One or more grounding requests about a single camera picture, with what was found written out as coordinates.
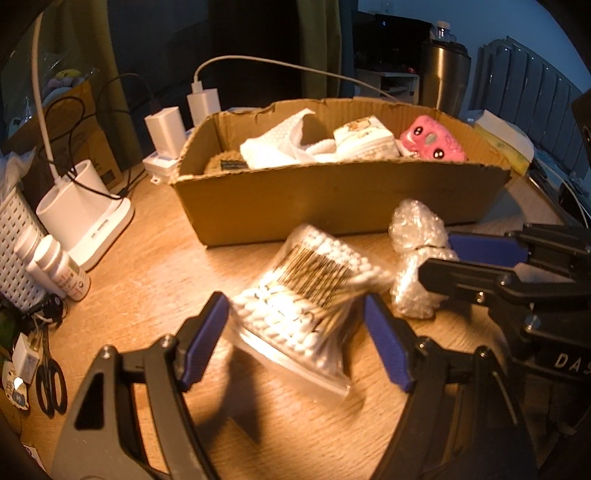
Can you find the yellow plush toy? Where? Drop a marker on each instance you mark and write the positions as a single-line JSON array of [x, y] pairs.
[[68, 76]]

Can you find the white desk lamp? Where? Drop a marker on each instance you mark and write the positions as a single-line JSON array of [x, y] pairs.
[[74, 217]]

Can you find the white plain bottle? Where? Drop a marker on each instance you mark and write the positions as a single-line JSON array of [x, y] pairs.
[[27, 244]]

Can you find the yellow tissue pack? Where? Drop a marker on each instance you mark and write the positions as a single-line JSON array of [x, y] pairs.
[[503, 134]]

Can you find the bag of cotton swabs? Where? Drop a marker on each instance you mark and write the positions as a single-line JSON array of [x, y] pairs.
[[295, 295]]

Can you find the pink plush toy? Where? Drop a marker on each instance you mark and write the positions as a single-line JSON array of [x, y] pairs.
[[431, 138]]

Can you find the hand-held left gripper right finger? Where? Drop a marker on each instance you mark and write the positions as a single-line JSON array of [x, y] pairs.
[[388, 341]]

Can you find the brown fuzzy cloth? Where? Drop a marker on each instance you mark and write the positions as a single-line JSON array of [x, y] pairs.
[[217, 161]]

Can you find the brown cardboard box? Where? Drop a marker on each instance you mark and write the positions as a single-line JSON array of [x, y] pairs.
[[323, 198]]

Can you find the clear bubble wrap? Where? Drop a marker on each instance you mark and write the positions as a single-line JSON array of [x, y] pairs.
[[415, 230]]

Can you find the white labeled bottle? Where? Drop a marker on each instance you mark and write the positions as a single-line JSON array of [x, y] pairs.
[[62, 270]]

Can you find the printed tissue pack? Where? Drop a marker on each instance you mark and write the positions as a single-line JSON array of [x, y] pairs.
[[364, 138]]

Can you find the clear plastic bottle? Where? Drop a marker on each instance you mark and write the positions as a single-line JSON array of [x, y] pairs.
[[444, 32]]

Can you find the brown cardboard carton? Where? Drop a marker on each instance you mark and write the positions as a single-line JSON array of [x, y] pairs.
[[92, 138]]

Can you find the white power adapter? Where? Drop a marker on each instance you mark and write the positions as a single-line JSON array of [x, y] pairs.
[[164, 129]]

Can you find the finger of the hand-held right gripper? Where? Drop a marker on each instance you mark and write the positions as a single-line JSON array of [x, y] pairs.
[[461, 279], [485, 249]]

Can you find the black scissors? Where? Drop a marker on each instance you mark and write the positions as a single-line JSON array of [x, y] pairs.
[[51, 383]]

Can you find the white cloth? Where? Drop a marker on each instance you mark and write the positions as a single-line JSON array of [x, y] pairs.
[[277, 143]]

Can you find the steel tumbler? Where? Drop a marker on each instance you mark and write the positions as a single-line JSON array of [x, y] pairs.
[[443, 78]]

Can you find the small white plug adapter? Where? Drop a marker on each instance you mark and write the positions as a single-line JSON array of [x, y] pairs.
[[24, 360]]

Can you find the white plastic basket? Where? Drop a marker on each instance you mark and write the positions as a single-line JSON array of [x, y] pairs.
[[18, 258]]

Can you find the black monitor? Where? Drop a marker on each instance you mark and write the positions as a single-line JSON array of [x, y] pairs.
[[392, 41]]

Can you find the white power strip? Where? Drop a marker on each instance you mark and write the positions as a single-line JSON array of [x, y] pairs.
[[159, 168]]

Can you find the white side desk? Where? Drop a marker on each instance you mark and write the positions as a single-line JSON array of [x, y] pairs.
[[392, 83]]

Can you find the grey padded headboard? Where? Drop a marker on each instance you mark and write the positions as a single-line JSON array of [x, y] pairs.
[[521, 87]]

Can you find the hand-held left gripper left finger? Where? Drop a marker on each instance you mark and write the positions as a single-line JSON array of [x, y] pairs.
[[203, 341]]

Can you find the yellow curtain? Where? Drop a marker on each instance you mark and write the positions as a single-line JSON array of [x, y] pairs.
[[323, 46]]

